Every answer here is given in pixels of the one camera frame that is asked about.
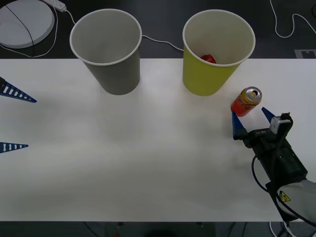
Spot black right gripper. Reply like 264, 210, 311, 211
232, 106, 308, 185

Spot looped white cable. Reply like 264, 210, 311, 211
269, 0, 316, 38

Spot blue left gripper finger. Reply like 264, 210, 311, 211
0, 76, 38, 104
0, 142, 29, 154

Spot white cables under table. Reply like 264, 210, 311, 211
268, 221, 297, 237

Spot thin black cable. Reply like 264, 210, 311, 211
5, 4, 35, 58

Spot white round disc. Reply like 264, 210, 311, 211
0, 0, 55, 49

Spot grey plastic waste bin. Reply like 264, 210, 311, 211
69, 8, 143, 96

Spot white power strip cable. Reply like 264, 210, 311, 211
64, 8, 185, 51

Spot red and gold drink can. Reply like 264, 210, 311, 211
231, 86, 263, 117

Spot white cable around disc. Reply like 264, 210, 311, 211
0, 4, 59, 58

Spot yellow-green plastic waste bin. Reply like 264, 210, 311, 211
182, 9, 256, 97

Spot white power strip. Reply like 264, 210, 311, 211
40, 0, 67, 11

